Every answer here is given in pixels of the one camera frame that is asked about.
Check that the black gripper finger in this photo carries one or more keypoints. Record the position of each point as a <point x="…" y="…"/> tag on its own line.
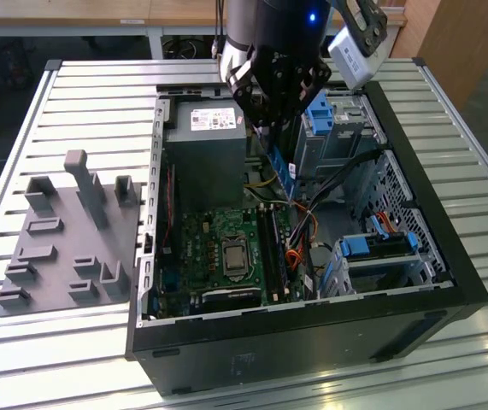
<point x="307" y="89"/>
<point x="252" y="94"/>

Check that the blue RAM stick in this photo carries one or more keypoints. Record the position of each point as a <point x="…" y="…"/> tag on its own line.
<point x="284" y="171"/>

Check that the black RAM slot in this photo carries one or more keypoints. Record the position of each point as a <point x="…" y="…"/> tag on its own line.
<point x="266" y="252"/>

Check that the blue drive carrier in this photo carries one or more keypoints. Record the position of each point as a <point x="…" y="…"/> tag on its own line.
<point x="322" y="119"/>

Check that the grey metal drive cage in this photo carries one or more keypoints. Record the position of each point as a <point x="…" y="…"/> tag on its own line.
<point x="342" y="141"/>

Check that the grey power supply unit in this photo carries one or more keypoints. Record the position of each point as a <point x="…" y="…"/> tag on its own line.
<point x="205" y="162"/>

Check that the green motherboard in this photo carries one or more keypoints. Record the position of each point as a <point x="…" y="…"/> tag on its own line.
<point x="201" y="239"/>

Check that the wooden cabinet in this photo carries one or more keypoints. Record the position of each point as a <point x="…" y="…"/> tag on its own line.
<point x="461" y="42"/>

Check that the blue disk carrier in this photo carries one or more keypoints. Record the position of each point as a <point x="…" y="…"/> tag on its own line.
<point x="356" y="247"/>

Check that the silver CPU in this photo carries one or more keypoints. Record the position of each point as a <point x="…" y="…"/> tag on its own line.
<point x="234" y="260"/>

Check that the grey metal disk bay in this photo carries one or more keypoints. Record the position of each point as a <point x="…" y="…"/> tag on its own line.
<point x="380" y="273"/>

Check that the black graphics card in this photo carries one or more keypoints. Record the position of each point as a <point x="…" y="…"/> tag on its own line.
<point x="231" y="296"/>

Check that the grey parts rack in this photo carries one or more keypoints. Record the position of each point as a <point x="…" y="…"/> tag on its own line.
<point x="68" y="256"/>

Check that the black PC case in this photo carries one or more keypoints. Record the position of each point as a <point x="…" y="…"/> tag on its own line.
<point x="269" y="350"/>

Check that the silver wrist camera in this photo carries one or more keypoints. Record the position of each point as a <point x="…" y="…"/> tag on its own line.
<point x="354" y="55"/>

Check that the wooden desk with white frame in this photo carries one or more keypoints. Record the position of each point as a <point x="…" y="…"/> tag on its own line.
<point x="98" y="17"/>

